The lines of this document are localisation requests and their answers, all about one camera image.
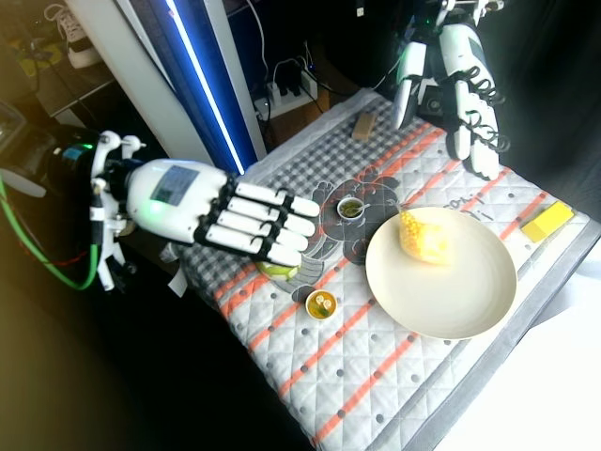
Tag white quilt tag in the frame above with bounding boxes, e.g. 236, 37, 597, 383
167, 267, 188, 298

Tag green cable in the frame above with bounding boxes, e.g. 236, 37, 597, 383
0, 177, 102, 291

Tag small yellow bowl lemon slices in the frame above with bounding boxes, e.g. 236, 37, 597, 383
304, 289, 338, 321

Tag small cup of green tea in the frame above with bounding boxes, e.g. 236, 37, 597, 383
336, 196, 365, 221

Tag cream round plate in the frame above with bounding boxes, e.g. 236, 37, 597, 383
364, 206, 518, 340

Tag white post with blue light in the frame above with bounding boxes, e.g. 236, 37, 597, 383
65, 0, 269, 176

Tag green round object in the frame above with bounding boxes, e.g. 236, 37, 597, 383
255, 260, 301, 283

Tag white shoe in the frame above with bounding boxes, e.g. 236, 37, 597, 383
44, 3, 102, 68

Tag brown block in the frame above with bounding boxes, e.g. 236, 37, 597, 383
352, 112, 378, 141

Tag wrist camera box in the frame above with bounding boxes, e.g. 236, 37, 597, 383
417, 86, 446, 118

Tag yellow corn bag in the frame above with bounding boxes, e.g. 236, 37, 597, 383
397, 210, 453, 267

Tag grey quilt with bear print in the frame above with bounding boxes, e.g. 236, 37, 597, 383
162, 86, 601, 451

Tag white power strip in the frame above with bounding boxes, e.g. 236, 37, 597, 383
253, 70, 319, 119

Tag yellow block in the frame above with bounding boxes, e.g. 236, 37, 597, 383
520, 200, 576, 243

